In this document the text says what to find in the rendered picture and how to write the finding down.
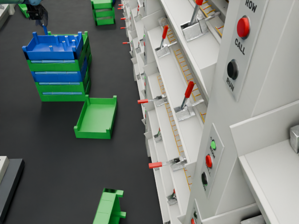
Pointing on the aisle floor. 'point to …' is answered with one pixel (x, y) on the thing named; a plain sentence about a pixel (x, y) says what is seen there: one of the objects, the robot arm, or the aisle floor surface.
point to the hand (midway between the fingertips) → (43, 24)
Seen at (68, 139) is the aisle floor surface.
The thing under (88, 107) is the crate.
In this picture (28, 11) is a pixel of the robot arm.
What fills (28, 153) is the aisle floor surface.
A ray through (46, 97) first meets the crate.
